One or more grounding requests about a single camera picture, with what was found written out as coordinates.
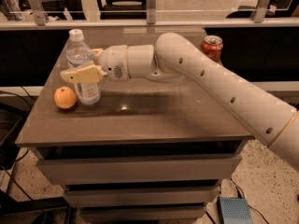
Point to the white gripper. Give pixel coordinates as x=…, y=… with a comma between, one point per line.
x=114, y=62

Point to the orange fruit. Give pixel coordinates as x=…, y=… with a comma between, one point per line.
x=65, y=98

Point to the clear plastic water bottle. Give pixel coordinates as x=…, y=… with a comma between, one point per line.
x=79, y=53

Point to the blue perforated box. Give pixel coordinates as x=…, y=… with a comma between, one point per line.
x=234, y=211

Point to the grey drawer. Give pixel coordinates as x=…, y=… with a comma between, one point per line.
x=122, y=214
x=133, y=197
x=138, y=169

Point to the grey drawer cabinet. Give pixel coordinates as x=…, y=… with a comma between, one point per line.
x=135, y=118

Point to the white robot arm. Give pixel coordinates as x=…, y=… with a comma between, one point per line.
x=274, y=123

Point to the bottom grey drawer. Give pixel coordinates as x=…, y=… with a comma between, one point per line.
x=122, y=214

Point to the top grey drawer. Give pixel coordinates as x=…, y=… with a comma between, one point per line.
x=138, y=169

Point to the red cola can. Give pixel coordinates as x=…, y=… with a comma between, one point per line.
x=212, y=47

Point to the middle grey drawer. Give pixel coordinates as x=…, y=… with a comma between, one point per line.
x=133, y=197

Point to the glass railing with metal posts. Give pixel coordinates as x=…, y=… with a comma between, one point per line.
x=206, y=13

